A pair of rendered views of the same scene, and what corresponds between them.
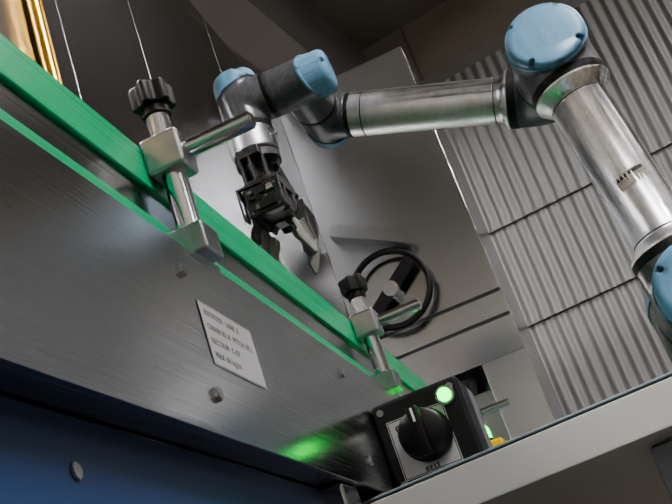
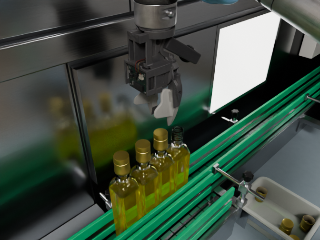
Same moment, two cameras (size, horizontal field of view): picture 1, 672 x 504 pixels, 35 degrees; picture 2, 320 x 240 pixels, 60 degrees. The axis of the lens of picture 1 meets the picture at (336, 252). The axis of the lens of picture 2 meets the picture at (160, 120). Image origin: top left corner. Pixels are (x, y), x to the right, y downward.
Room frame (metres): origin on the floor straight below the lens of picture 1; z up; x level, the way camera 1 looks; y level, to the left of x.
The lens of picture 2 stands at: (1.05, -0.24, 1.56)
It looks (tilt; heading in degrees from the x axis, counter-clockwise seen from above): 35 degrees down; 36
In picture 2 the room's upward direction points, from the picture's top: straight up
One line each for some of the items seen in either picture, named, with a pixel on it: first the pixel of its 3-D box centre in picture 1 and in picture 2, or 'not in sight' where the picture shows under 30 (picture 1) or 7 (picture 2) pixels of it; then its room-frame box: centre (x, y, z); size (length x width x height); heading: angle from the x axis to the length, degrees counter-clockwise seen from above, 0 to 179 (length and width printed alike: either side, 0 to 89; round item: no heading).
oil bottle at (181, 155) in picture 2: not in sight; (175, 173); (1.53, 0.06, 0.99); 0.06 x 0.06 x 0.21; 79
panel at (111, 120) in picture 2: not in sight; (204, 77); (1.82, 0.14, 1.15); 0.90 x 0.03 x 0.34; 169
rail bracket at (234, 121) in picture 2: not in sight; (228, 123); (1.91, 0.06, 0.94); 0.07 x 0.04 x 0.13; 79
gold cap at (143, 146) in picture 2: not in sight; (143, 151); (1.42, 0.08, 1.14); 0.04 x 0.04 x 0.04
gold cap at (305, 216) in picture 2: not in sight; (306, 224); (1.76, -0.30, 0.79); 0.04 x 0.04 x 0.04
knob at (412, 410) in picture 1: (422, 432); not in sight; (0.87, -0.02, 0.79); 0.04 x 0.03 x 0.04; 79
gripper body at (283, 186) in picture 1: (266, 189); (152, 58); (1.45, 0.07, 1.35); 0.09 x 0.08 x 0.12; 167
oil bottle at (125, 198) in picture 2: not in sight; (126, 207); (1.36, 0.09, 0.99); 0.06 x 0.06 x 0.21; 79
